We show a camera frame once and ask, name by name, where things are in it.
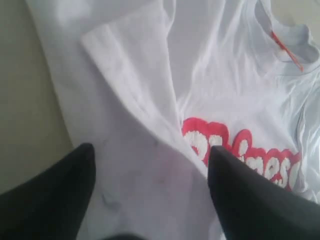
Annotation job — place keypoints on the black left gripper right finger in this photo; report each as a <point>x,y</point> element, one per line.
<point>249,207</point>

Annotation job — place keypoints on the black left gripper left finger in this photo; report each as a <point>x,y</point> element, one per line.
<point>51,205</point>

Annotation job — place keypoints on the white t-shirt red Chinese logo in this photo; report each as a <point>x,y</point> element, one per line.
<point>154,84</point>

